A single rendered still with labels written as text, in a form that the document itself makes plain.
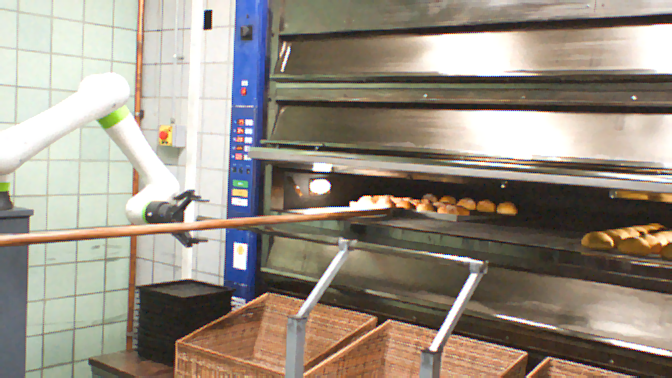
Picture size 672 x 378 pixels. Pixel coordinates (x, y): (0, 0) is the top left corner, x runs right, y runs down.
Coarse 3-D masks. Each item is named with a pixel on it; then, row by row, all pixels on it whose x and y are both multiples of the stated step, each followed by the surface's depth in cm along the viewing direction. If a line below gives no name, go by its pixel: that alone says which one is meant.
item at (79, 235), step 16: (384, 208) 336; (176, 224) 253; (192, 224) 257; (208, 224) 262; (224, 224) 267; (240, 224) 273; (256, 224) 279; (272, 224) 285; (0, 240) 209; (16, 240) 212; (32, 240) 216; (48, 240) 219; (64, 240) 223; (80, 240) 228
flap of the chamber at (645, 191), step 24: (312, 168) 318; (336, 168) 302; (360, 168) 288; (384, 168) 277; (408, 168) 271; (432, 168) 265; (456, 168) 260; (576, 192) 250; (600, 192) 240; (624, 192) 231; (648, 192) 223
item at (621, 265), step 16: (304, 224) 321; (320, 224) 316; (336, 224) 311; (352, 224) 306; (368, 224) 302; (416, 240) 287; (432, 240) 283; (448, 240) 279; (464, 240) 275; (480, 240) 271; (496, 240) 273; (512, 256) 264; (528, 256) 260; (544, 256) 256; (560, 256) 253; (576, 256) 250; (592, 256) 247; (608, 256) 247; (624, 272) 240; (640, 272) 237; (656, 272) 234
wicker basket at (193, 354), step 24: (240, 312) 318; (264, 312) 328; (288, 312) 321; (312, 312) 314; (336, 312) 307; (192, 336) 300; (216, 336) 309; (240, 336) 319; (264, 336) 325; (312, 336) 311; (336, 336) 305; (360, 336) 290; (192, 360) 290; (216, 360) 282; (240, 360) 275; (264, 360) 322; (312, 360) 269
